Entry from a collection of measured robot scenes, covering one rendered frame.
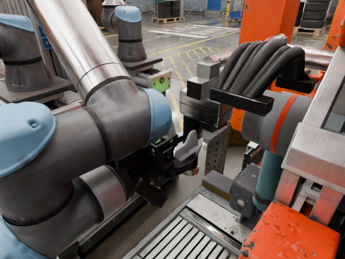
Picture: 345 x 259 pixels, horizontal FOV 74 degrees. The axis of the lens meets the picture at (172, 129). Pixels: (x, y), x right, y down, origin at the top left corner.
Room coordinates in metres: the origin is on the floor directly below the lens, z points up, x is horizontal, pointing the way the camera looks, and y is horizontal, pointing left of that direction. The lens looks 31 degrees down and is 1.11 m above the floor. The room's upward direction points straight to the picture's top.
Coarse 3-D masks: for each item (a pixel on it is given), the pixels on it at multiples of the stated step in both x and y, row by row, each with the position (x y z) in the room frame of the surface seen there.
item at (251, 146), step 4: (316, 84) 2.00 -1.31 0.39; (316, 88) 2.04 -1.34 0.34; (248, 144) 1.04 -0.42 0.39; (252, 144) 1.04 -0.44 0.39; (256, 144) 1.04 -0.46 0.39; (248, 148) 1.04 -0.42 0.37; (252, 148) 1.08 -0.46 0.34; (256, 148) 1.08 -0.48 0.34; (260, 148) 1.10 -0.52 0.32; (248, 152) 1.04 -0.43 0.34; (252, 152) 1.04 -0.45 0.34; (256, 152) 1.06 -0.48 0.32; (260, 152) 1.12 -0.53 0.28; (244, 156) 1.03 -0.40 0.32; (248, 156) 1.01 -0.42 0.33; (252, 156) 1.02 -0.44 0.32; (256, 156) 1.07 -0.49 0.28; (244, 160) 1.02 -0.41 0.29; (248, 160) 1.02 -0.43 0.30; (252, 160) 1.03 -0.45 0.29; (248, 164) 1.01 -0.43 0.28
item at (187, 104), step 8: (184, 88) 0.41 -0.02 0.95; (184, 96) 0.40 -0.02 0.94; (208, 96) 0.37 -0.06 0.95; (184, 104) 0.40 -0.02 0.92; (192, 104) 0.38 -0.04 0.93; (200, 104) 0.37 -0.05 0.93; (208, 104) 0.36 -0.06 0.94; (216, 104) 0.35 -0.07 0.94; (224, 104) 0.36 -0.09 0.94; (184, 112) 0.40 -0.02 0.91; (192, 112) 0.38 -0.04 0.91; (200, 112) 0.37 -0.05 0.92; (208, 112) 0.36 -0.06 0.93; (216, 112) 0.35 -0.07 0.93; (224, 112) 0.36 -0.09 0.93; (200, 120) 0.37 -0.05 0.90; (208, 120) 0.36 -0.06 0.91; (216, 120) 0.35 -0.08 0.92; (224, 120) 0.36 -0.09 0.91
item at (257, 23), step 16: (256, 0) 0.98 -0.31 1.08; (272, 0) 0.94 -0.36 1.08; (288, 0) 0.91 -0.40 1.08; (256, 16) 0.97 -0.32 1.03; (272, 16) 0.93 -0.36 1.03; (288, 16) 0.94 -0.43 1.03; (240, 32) 1.01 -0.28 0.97; (256, 32) 0.96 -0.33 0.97; (272, 32) 0.92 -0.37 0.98; (288, 32) 0.98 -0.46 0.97; (240, 112) 0.96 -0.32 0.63; (240, 128) 0.95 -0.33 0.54
